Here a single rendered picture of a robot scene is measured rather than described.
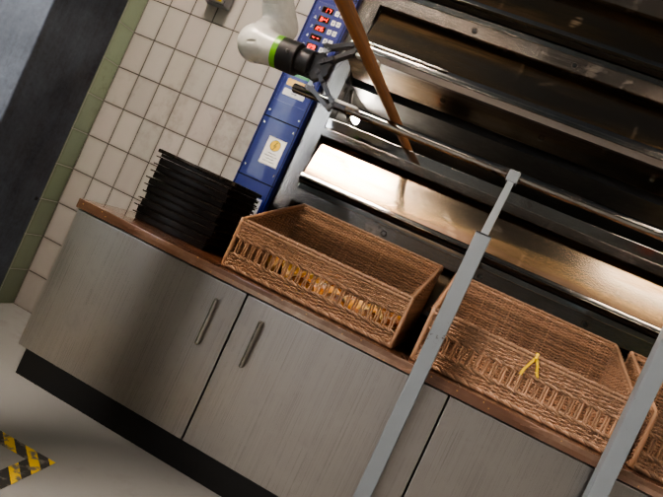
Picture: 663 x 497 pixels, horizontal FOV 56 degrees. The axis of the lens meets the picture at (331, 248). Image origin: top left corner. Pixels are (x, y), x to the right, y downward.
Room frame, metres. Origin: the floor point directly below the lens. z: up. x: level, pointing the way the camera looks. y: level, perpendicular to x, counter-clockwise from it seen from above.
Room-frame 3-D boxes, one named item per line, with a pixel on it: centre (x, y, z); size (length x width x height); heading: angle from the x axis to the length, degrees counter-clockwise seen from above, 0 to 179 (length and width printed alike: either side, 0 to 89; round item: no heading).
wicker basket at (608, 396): (1.80, -0.63, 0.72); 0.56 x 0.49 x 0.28; 76
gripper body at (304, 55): (1.72, 0.25, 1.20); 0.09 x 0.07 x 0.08; 76
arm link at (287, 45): (1.74, 0.32, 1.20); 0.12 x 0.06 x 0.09; 166
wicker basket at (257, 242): (1.94, -0.05, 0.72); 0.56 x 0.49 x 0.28; 76
